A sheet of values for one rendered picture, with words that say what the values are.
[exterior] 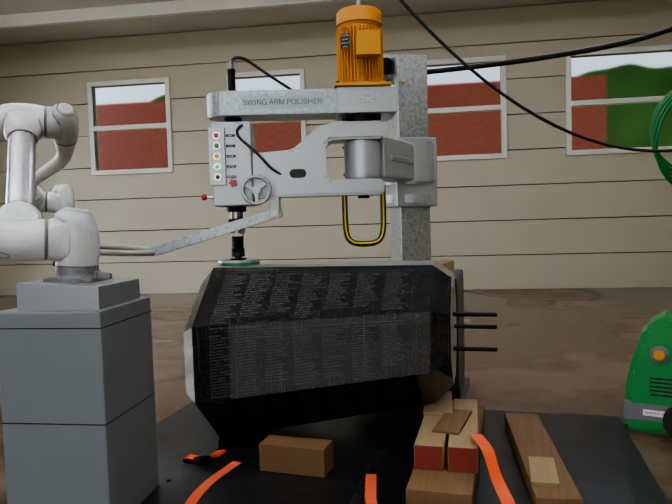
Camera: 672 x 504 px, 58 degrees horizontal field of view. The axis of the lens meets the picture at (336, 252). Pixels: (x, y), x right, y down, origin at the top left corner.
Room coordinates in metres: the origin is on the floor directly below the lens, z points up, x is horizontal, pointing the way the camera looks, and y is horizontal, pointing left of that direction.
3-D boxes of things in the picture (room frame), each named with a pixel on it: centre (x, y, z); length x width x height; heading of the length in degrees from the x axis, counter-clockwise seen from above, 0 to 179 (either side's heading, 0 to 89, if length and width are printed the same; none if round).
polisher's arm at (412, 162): (3.59, -0.37, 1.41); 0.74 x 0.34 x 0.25; 152
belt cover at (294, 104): (3.18, 0.16, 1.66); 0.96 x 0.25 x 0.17; 92
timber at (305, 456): (2.60, 0.20, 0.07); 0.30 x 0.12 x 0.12; 71
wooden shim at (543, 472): (2.33, -0.78, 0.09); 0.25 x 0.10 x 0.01; 165
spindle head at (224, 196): (3.18, 0.43, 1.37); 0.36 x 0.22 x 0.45; 92
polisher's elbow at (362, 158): (3.20, -0.15, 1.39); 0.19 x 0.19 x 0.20
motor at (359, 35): (3.18, -0.15, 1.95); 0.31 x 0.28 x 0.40; 2
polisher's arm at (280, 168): (3.17, 0.11, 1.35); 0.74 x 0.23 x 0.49; 92
